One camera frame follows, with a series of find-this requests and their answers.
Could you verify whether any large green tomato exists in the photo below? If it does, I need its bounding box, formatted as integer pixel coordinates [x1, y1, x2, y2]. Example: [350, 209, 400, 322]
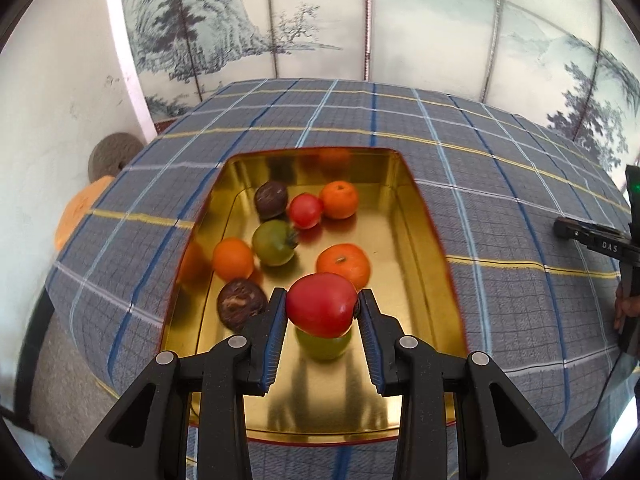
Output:
[295, 328, 352, 362]

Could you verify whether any wrinkled dark passion fruit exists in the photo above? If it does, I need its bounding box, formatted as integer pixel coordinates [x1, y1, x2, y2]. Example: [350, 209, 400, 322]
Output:
[217, 278, 268, 332]

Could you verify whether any red tomato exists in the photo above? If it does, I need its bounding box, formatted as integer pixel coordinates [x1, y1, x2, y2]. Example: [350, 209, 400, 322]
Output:
[286, 273, 357, 338]
[288, 193, 323, 230]

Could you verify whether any orange tangerine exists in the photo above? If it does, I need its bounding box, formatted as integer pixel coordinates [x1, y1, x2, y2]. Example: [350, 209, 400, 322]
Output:
[316, 243, 371, 290]
[319, 181, 359, 220]
[212, 237, 254, 282]

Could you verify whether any small green tomato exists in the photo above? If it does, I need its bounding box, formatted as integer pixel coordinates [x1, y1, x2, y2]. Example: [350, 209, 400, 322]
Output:
[252, 220, 298, 266]

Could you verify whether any person right hand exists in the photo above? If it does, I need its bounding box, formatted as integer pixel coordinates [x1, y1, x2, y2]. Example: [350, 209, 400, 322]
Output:
[614, 283, 640, 330]

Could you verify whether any grey plaid tablecloth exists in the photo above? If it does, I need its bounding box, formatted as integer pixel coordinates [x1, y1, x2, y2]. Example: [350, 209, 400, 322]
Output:
[46, 79, 637, 474]

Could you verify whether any landscape painted folding screen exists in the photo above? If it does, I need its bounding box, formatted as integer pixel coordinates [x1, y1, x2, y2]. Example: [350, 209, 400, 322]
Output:
[107, 0, 639, 183]

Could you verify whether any orange round cushion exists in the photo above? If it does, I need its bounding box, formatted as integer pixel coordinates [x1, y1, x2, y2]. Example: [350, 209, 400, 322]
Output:
[53, 176, 114, 252]

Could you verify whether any dark purple passion fruit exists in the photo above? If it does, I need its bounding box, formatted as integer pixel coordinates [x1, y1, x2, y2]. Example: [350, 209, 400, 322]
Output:
[254, 181, 288, 221]

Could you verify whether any black cable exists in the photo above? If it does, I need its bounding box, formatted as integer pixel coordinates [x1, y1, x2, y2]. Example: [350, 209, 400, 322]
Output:
[569, 349, 626, 461]

